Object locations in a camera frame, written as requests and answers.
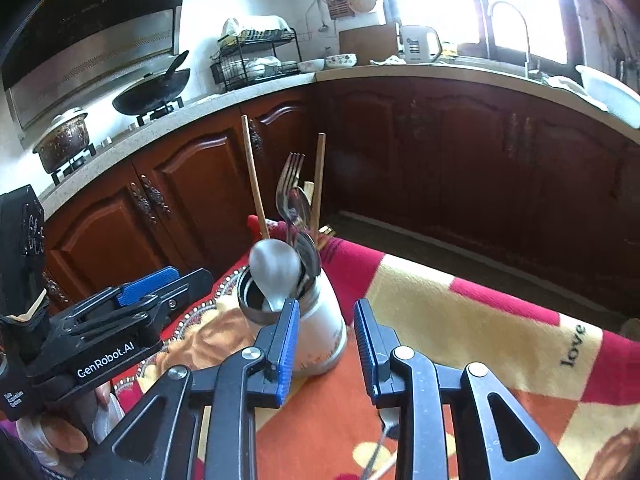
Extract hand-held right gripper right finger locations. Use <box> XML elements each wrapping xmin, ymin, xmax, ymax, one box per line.
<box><xmin>354</xmin><ymin>298</ymin><xmax>581</xmax><ymax>480</ymax></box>

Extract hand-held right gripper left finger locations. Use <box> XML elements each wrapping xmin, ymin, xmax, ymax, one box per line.
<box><xmin>82</xmin><ymin>299</ymin><xmax>301</xmax><ymax>480</ymax></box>

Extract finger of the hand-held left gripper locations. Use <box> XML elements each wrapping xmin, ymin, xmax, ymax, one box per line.
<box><xmin>66</xmin><ymin>266</ymin><xmax>180</xmax><ymax>324</ymax></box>
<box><xmin>144</xmin><ymin>268</ymin><xmax>215</xmax><ymax>344</ymax></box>

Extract white jar with metal rim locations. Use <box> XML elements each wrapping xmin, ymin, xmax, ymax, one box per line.
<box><xmin>236</xmin><ymin>260</ymin><xmax>348</xmax><ymax>379</ymax></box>

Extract large metal spoon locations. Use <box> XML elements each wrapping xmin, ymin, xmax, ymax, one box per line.
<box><xmin>248</xmin><ymin>238</ymin><xmax>304</xmax><ymax>314</ymax></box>

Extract metal fork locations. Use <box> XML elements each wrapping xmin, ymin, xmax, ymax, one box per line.
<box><xmin>276</xmin><ymin>152</ymin><xmax>306</xmax><ymax>228</ymax></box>

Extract dark brown wooden chopstick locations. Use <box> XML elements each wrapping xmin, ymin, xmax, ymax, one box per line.
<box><xmin>309</xmin><ymin>133</ymin><xmax>327</xmax><ymax>235</ymax></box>

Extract person's left hand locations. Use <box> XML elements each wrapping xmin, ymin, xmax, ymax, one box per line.
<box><xmin>15</xmin><ymin>380</ymin><xmax>126</xmax><ymax>473</ymax></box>

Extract red and cream printed blanket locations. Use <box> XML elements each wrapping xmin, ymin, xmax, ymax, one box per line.
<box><xmin>107</xmin><ymin>215</ymin><xmax>640</xmax><ymax>480</ymax></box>

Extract light brown wooden chopstick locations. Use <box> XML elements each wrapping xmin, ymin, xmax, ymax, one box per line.
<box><xmin>241</xmin><ymin>115</ymin><xmax>272</xmax><ymax>241</ymax></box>

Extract small metal spoon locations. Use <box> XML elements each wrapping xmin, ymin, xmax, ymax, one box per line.
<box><xmin>292</xmin><ymin>186</ymin><xmax>314</xmax><ymax>232</ymax></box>

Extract gas stove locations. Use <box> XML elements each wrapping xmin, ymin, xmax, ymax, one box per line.
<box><xmin>50</xmin><ymin>99</ymin><xmax>187</xmax><ymax>187</ymax></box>

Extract brown clay pot with lid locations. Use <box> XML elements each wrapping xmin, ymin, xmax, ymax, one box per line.
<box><xmin>32</xmin><ymin>107</ymin><xmax>91</xmax><ymax>174</ymax></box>

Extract speckled kitchen countertop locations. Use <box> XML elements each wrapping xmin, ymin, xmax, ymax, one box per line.
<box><xmin>37</xmin><ymin>61</ymin><xmax>640</xmax><ymax>207</ymax></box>

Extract black wok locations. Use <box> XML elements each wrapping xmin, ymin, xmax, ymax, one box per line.
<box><xmin>112</xmin><ymin>50</ymin><xmax>192</xmax><ymax>116</ymax></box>

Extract dark wooden kitchen cabinets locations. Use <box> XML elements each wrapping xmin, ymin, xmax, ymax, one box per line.
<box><xmin>42</xmin><ymin>76</ymin><xmax>640</xmax><ymax>323</ymax></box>

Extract black and steel range hood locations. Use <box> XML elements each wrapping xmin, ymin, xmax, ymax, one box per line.
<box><xmin>0</xmin><ymin>0</ymin><xmax>192</xmax><ymax>133</ymax></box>

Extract brown wooden cutting board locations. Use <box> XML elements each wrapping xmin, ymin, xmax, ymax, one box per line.
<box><xmin>338</xmin><ymin>23</ymin><xmax>401</xmax><ymax>64</ymax></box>

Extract white electric kettle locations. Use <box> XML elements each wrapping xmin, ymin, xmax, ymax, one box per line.
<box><xmin>399</xmin><ymin>25</ymin><xmax>444</xmax><ymax>64</ymax></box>

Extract white dish cloth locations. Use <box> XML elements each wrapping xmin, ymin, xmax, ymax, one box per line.
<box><xmin>542</xmin><ymin>74</ymin><xmax>587</xmax><ymax>95</ymax></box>

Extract white plastic basin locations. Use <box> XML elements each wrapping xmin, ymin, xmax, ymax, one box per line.
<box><xmin>575</xmin><ymin>64</ymin><xmax>640</xmax><ymax>129</ymax></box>

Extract kitchen window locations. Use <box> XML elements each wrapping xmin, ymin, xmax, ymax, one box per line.
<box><xmin>385</xmin><ymin>0</ymin><xmax>572</xmax><ymax>63</ymax></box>

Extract steel kitchen faucet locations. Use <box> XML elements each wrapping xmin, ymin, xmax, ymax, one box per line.
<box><xmin>488</xmin><ymin>1</ymin><xmax>533</xmax><ymax>79</ymax></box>

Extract black wire dish rack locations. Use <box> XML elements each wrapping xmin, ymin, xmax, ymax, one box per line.
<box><xmin>209</xmin><ymin>27</ymin><xmax>301</xmax><ymax>94</ymax></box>

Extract wall chopstick holder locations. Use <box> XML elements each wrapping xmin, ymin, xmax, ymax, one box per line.
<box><xmin>317</xmin><ymin>0</ymin><xmax>352</xmax><ymax>20</ymax></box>

